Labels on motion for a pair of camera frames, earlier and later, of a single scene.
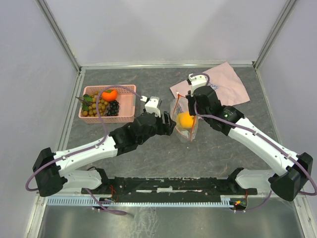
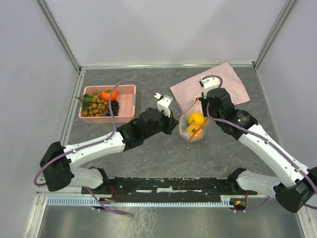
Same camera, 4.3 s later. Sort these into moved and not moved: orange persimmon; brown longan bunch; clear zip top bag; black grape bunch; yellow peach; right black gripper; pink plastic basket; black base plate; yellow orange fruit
Moved: yellow orange fruit; clear zip top bag; yellow peach; right black gripper
Not moved: black grape bunch; black base plate; orange persimmon; brown longan bunch; pink plastic basket
